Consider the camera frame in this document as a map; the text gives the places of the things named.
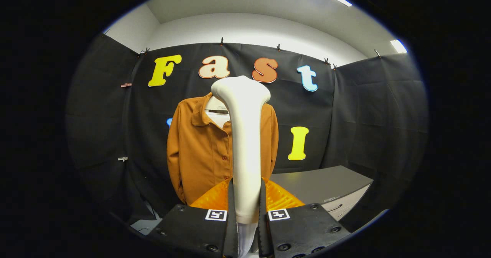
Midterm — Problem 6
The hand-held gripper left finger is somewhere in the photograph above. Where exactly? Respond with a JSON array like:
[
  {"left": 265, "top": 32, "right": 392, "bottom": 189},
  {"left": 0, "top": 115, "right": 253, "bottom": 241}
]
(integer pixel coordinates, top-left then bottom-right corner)
[{"left": 148, "top": 178, "right": 238, "bottom": 258}]

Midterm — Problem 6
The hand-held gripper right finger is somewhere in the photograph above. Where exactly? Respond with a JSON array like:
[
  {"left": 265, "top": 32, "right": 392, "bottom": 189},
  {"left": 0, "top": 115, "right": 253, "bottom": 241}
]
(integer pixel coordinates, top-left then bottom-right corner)
[{"left": 258, "top": 178, "right": 351, "bottom": 258}]

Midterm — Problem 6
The orange button shirt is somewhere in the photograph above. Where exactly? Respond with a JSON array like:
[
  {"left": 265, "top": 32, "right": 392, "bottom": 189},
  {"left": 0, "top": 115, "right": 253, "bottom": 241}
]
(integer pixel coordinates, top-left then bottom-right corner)
[{"left": 166, "top": 92, "right": 279, "bottom": 206}]

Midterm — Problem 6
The grey cabinet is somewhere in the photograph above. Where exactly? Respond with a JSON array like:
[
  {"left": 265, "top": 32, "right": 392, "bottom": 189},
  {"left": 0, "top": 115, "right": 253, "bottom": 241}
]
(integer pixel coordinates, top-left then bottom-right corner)
[{"left": 270, "top": 165, "right": 374, "bottom": 222}]

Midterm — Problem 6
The white mannequin torso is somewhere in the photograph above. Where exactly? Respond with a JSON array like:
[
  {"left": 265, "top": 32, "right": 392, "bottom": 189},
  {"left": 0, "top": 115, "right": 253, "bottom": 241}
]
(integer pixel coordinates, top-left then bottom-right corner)
[{"left": 204, "top": 96, "right": 232, "bottom": 129}]

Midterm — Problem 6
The black backdrop cloth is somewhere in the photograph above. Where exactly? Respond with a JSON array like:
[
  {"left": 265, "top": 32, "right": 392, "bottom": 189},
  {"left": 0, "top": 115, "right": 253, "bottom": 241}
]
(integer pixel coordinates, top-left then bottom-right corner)
[{"left": 65, "top": 34, "right": 429, "bottom": 232}]

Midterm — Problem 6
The small ceiling light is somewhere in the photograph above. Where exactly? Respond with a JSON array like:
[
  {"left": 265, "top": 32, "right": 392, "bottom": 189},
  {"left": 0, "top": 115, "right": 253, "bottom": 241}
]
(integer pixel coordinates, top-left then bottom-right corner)
[{"left": 390, "top": 39, "right": 408, "bottom": 54}]

